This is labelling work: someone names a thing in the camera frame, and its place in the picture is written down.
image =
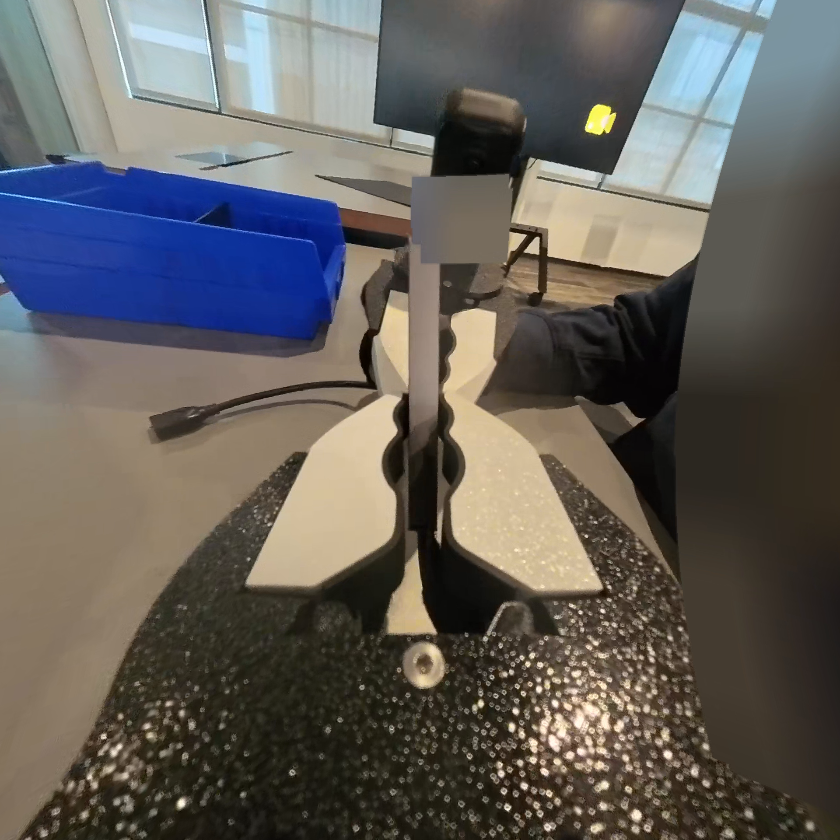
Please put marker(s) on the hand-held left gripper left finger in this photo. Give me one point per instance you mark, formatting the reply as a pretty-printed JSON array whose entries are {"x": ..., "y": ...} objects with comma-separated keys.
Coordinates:
[{"x": 321, "y": 518}]

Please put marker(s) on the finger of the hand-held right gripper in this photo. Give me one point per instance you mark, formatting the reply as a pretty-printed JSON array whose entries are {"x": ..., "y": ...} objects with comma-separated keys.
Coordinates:
[
  {"x": 392, "y": 348},
  {"x": 474, "y": 348}
]

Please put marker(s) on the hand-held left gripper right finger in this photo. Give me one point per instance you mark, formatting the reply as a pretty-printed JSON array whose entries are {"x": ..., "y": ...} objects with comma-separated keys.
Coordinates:
[{"x": 518, "y": 518}]

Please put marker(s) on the grey usb hub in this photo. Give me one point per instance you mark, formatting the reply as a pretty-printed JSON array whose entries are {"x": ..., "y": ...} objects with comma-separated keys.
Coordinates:
[{"x": 423, "y": 328}]

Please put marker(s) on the blue plastic bin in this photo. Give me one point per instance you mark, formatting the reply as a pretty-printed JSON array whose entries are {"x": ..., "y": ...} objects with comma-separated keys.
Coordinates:
[{"x": 164, "y": 275}]

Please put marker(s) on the person's right forearm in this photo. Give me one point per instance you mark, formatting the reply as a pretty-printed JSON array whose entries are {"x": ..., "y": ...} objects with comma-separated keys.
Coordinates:
[{"x": 590, "y": 348}]

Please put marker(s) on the black table mat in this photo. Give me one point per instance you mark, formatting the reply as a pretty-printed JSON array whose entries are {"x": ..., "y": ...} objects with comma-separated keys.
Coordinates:
[{"x": 367, "y": 187}]

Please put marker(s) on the person's dark clothed torso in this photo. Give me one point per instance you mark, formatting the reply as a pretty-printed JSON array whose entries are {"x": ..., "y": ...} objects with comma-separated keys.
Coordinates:
[{"x": 649, "y": 459}]

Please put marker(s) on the black monitor screen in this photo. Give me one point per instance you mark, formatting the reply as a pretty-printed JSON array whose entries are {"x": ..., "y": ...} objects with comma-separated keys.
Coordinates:
[{"x": 558, "y": 65}]

